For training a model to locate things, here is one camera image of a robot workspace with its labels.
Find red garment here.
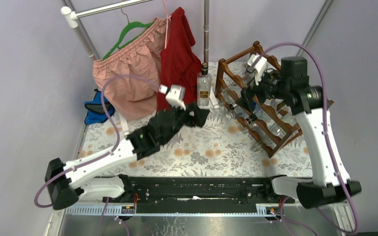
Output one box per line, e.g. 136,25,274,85
160,7,202,104

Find vertical metal pole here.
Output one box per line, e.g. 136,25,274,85
203,0,210,62

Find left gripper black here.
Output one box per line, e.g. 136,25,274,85
161,101,209,146

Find pink clothes hanger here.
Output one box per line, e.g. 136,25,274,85
162,0,171,49

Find wooden wine rack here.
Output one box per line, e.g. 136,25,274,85
216,41,303,157

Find green clothes hanger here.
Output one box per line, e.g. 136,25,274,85
101,3,156,61

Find pink skirt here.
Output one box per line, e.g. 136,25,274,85
93,18,166,121

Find clear square liquor bottle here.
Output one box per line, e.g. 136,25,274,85
229,103,246,116

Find floral table mat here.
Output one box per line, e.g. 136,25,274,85
75,61,314,178

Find dark green wine bottle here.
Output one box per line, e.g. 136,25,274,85
245,111,271,129

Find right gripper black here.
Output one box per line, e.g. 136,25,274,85
235,66,289,113

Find blue black bag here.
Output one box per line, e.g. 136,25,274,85
84,89,115,125

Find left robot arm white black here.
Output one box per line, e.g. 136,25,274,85
40,103,210,210

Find small clear bottle bluish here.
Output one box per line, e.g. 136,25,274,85
250,121,286,150

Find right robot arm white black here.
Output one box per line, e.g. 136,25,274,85
240,54,362,208

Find white fabric strip by rack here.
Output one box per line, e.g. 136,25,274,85
209,87,220,109

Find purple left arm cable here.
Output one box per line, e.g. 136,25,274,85
34,74,162,236

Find clear bottle black gold cap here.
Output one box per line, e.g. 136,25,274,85
197,62,212,107

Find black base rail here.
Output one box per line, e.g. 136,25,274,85
71,176,296,215

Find metal clothes rail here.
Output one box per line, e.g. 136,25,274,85
62,0,160,59

